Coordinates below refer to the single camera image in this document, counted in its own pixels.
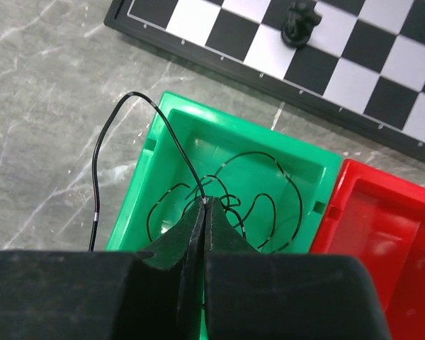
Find black wire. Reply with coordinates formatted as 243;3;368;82
88;91;303;254

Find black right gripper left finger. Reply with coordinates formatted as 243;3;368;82
0;200;205;339

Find black and silver chessboard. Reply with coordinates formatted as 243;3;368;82
104;1;425;162

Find black fallen chess piece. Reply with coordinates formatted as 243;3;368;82
280;1;322;48

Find red plastic bin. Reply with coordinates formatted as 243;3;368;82
310;159;425;339

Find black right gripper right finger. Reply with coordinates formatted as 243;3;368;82
204;198;391;339

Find green bin left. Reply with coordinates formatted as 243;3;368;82
107;92;343;254

